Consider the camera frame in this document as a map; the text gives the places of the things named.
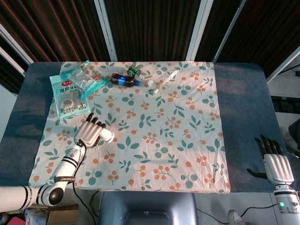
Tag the teal dishcloth package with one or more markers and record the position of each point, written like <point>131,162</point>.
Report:
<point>68,98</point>

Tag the dark cola bottle blue label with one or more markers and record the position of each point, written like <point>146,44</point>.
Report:
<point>122,80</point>

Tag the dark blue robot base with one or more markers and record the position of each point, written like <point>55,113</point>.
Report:
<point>147,208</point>

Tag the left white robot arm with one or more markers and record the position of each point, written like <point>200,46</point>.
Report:
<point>68,164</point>

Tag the clear tube white cap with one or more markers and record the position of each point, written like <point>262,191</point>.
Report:
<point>165,81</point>

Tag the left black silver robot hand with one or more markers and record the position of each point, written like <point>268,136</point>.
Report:
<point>87,133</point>

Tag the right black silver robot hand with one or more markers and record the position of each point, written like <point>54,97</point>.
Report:
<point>279,168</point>

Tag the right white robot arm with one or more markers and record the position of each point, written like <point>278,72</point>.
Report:
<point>286,199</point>

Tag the white partition frame post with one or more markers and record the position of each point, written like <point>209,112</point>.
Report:
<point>230,30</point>
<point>284,62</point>
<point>195,32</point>
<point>107,30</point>
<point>14,47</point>

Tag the brown cardboard box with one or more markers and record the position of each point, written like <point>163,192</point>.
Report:
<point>63,214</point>

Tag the clear bottle green label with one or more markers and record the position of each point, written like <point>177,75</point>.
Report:
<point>134,70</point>

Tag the clear teal-edged plastic package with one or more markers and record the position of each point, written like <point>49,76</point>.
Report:
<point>86,78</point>

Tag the white paper cup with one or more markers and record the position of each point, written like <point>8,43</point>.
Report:
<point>107,135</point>

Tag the white shoe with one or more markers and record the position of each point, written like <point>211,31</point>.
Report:
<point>234,218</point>

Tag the floral leaf berry tablecloth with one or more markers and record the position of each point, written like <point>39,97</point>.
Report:
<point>152,140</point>

